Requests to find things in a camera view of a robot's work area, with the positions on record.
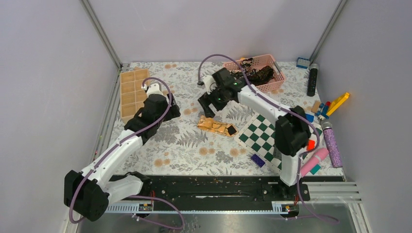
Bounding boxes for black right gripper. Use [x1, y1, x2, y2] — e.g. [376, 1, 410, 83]
[198, 84, 230, 118]

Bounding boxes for wooden compartment tray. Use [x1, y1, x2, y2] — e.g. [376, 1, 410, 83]
[120, 68, 150, 123]

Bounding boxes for yellow patterned tie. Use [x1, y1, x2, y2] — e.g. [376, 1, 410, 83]
[197, 116, 238, 137]

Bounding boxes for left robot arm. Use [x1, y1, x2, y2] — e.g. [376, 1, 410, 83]
[64, 93, 180, 224]

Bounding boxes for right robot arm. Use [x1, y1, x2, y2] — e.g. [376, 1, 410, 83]
[197, 68, 311, 200]

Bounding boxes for black floral tie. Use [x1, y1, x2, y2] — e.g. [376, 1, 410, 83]
[227, 58, 275, 86]

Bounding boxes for green white chessboard mat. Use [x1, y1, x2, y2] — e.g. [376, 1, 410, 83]
[235, 114, 326, 174]

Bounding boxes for pink plastic basket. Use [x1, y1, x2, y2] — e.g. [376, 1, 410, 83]
[223, 54, 286, 93]

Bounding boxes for purple lego brick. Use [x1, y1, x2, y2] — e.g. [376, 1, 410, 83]
[250, 154, 265, 168]

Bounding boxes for blue white lego brick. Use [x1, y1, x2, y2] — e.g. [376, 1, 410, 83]
[296, 57, 310, 69]

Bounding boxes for colourful lego brick pile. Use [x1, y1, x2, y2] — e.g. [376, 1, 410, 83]
[306, 101, 331, 122]

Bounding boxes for red lego brick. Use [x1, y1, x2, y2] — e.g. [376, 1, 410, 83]
[307, 139, 316, 151]

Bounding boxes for purple glitter tube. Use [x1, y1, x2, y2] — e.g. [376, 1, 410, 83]
[321, 120, 343, 168]

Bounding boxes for pink marker pen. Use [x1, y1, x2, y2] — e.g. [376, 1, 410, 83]
[300, 148, 329, 177]

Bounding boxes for teal small block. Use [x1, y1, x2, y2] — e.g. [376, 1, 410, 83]
[310, 164, 321, 175]

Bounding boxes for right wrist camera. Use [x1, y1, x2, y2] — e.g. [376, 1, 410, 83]
[197, 75, 217, 95]

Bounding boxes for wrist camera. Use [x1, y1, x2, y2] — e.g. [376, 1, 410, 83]
[141, 83, 163, 97]
[197, 75, 217, 95]

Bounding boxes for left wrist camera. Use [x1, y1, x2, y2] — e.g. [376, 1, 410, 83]
[141, 83, 163, 97]

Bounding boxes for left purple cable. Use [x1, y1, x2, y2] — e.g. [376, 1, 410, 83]
[68, 77, 186, 230]

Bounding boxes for purple cable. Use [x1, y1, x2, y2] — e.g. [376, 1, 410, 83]
[197, 54, 340, 225]
[68, 77, 186, 230]

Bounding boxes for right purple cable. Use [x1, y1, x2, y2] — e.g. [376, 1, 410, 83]
[197, 54, 340, 225]

